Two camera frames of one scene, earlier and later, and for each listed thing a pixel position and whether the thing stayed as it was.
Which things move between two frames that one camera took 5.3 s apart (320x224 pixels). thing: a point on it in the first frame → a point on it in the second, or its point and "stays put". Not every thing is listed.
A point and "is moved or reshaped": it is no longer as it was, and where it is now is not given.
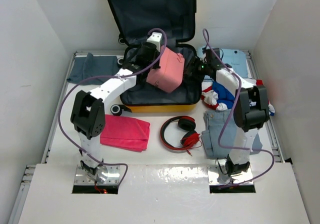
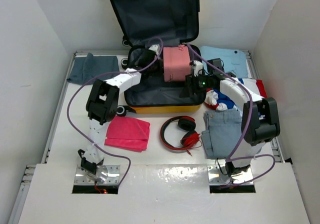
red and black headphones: [190, 139] stays put
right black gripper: [194, 76] → [188, 90]
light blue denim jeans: [214, 122] stays put
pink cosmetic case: [169, 76] is moved or reshaped
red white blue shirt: [212, 94] stays put
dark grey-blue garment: [85, 67] stays put
